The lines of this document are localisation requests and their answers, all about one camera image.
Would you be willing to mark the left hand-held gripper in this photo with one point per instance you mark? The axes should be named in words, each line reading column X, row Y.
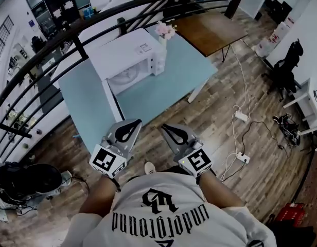
column 107, row 161

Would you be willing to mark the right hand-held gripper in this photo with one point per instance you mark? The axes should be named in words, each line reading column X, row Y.
column 197, row 161

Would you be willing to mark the white microwave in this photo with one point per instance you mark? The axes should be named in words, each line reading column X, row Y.
column 122, row 50

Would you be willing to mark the person's right forearm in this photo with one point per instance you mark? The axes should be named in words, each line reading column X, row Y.
column 217, row 192

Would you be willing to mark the person's left forearm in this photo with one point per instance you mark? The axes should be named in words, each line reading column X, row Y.
column 99, row 197

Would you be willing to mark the person's light shoe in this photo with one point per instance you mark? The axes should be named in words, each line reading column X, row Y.
column 149, row 167

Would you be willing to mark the light blue table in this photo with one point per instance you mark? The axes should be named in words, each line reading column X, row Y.
column 153, row 91

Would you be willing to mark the black wristband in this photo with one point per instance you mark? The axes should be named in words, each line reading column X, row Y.
column 118, row 185

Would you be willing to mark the white power strip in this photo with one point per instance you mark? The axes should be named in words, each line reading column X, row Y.
column 243, row 157
column 241, row 115

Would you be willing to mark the white printed t-shirt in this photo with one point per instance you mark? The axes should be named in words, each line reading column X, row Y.
column 174, row 215

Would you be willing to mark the white vase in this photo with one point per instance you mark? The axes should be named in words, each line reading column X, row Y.
column 162, row 41

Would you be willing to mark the black curved metal railing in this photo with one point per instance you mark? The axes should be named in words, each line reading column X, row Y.
column 78, row 44

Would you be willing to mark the pink flower bouquet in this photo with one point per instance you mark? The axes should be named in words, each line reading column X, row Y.
column 165, row 30

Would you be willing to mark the brown wooden table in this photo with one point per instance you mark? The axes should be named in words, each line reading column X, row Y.
column 210, row 32

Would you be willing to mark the black bag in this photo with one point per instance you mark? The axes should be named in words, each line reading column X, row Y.
column 24, row 181

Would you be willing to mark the blue box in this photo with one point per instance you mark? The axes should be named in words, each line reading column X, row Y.
column 88, row 12

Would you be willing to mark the black office chair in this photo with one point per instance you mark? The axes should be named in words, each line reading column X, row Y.
column 287, row 71

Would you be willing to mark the white printed cartons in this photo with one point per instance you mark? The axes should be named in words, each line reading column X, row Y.
column 274, row 38

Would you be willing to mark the white desk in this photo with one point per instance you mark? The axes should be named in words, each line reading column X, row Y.
column 310, row 99

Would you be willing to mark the red box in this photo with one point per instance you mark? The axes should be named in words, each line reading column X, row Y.
column 291, row 213

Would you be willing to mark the black glass-door shelf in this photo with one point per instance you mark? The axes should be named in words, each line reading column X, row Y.
column 55, row 6

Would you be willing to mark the dark wooden post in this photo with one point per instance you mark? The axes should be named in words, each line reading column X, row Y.
column 235, row 0

